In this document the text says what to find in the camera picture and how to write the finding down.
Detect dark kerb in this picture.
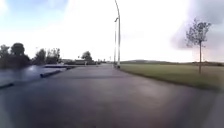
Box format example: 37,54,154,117
0,67,73,90

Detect wet paved area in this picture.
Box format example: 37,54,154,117
0,65,68,87

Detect row of dark trees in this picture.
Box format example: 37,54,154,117
0,42,63,70

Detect tall curved lamp post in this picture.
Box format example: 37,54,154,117
113,0,122,69

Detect green grass field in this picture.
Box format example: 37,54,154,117
118,62,224,92

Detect slender young tree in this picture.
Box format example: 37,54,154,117
185,18,212,75

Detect distant low hills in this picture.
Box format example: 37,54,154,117
120,59,224,65

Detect short lamp post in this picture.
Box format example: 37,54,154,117
113,16,120,66

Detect grey asphalt path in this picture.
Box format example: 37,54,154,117
0,63,224,128

